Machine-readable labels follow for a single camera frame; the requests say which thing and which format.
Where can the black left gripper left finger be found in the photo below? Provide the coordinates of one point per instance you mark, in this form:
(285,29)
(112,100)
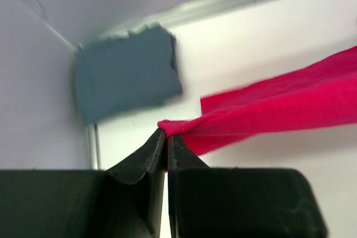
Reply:
(123,201)

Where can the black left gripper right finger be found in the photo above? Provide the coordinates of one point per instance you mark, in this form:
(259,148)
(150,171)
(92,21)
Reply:
(205,201)

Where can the aluminium table frame rail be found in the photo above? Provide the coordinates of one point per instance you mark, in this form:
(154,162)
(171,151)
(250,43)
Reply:
(222,44)

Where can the green folded t shirt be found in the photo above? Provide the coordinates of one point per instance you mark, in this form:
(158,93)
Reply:
(143,28)

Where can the grey folded t shirt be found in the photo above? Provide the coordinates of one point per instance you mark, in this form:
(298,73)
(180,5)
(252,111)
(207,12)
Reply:
(119,74)

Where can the red t shirt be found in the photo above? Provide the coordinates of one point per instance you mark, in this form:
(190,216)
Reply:
(317,96)

